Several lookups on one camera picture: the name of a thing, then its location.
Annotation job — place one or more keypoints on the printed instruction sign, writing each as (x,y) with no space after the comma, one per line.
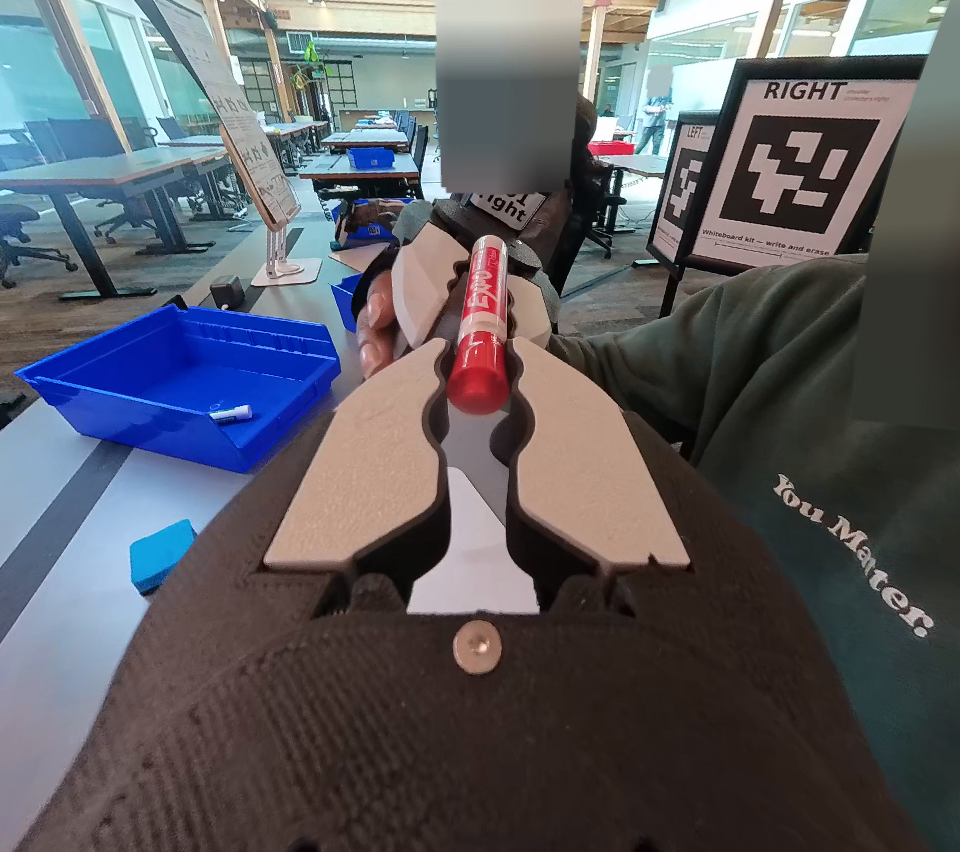
(225,109)

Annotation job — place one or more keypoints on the small black white tag sign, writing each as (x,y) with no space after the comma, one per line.
(686,191)

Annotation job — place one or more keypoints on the dark brown jacket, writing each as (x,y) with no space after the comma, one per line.
(585,191)

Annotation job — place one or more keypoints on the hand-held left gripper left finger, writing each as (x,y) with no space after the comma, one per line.
(352,462)

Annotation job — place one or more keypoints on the person's green sweatshirt torso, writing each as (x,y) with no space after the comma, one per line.
(825,642)

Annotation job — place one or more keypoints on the black tape strip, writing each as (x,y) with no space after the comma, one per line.
(52,529)

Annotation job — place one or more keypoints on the white sign stand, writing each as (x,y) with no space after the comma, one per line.
(285,267)

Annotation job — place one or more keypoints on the small black device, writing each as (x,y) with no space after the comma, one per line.
(226,291)

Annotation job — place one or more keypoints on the person's right hand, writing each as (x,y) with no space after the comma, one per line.
(375,327)

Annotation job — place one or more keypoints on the large black white tag sign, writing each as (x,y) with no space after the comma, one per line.
(810,169)

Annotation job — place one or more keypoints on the wooden top desk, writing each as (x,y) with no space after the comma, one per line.
(112,173)

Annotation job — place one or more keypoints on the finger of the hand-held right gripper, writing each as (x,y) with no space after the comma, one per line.
(420,282)
(536,312)

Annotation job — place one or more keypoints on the blue plastic bin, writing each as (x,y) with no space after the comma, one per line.
(371,158)
(150,379)
(346,300)
(371,221)

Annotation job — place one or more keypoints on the black office chair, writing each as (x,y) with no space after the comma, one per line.
(604,214)
(22,236)

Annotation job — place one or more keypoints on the red dry erase marker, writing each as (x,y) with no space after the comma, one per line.
(486,289)

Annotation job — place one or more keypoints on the blue foam eraser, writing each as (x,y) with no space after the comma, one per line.
(161,555)

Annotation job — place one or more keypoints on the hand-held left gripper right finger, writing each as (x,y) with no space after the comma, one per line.
(600,462)

